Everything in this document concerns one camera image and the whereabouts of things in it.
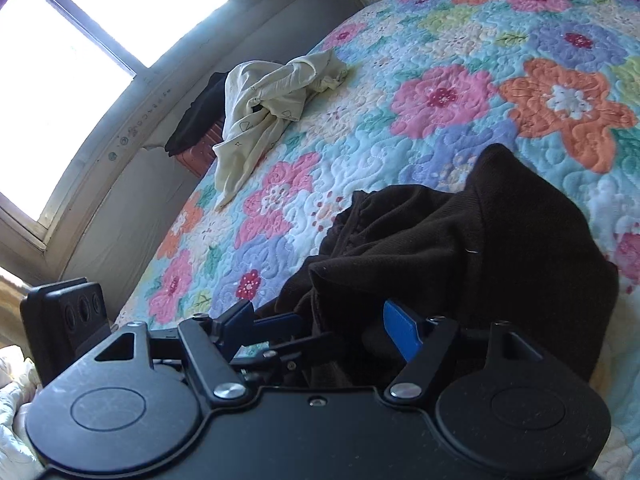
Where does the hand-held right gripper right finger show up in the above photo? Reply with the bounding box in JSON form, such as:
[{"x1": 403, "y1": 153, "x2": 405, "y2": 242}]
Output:
[{"x1": 382, "y1": 299, "x2": 546, "y2": 403}]

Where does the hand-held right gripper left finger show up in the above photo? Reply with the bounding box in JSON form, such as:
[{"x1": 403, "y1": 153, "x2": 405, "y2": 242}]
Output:
[{"x1": 94, "y1": 299, "x2": 257, "y2": 402}]

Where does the dark brown garment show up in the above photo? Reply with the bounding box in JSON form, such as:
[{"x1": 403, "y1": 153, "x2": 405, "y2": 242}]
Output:
[{"x1": 272, "y1": 142, "x2": 621, "y2": 391}]

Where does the window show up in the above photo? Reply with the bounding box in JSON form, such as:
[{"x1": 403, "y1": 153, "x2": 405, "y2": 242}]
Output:
[{"x1": 0, "y1": 0, "x2": 266, "y2": 253}]

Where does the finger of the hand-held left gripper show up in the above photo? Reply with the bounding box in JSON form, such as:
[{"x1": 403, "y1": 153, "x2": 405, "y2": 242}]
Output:
[
  {"x1": 240, "y1": 331, "x2": 337, "y2": 377},
  {"x1": 251, "y1": 311, "x2": 304, "y2": 345}
]

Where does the red striped pillow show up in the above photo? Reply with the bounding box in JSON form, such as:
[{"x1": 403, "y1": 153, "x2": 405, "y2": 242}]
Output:
[{"x1": 175, "y1": 115, "x2": 226, "y2": 179}]

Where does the floral quilt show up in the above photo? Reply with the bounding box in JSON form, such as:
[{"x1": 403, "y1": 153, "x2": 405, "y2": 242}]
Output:
[{"x1": 115, "y1": 0, "x2": 640, "y2": 480}]

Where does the black cloth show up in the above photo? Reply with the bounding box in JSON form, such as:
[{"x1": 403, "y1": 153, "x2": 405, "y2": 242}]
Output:
[{"x1": 165, "y1": 71, "x2": 231, "y2": 158}]

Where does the cream garment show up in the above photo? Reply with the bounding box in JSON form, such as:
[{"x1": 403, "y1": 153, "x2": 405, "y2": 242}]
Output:
[{"x1": 212, "y1": 49, "x2": 349, "y2": 211}]

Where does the white duvet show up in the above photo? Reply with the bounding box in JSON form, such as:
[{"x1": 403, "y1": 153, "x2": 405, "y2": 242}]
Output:
[{"x1": 0, "y1": 345, "x2": 47, "y2": 480}]

